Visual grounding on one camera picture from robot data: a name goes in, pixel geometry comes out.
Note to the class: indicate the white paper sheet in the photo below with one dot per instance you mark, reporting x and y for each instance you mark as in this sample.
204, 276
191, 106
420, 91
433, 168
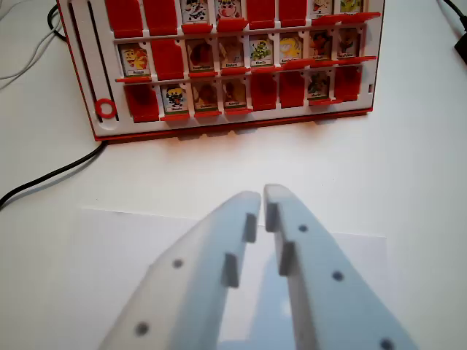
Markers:
109, 255

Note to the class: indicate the red flap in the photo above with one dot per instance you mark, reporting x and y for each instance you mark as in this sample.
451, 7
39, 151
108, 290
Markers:
207, 113

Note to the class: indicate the red and white game board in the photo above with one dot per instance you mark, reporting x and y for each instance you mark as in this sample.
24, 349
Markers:
233, 65

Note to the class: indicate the black box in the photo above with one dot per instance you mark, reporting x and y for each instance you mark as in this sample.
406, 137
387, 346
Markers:
462, 49

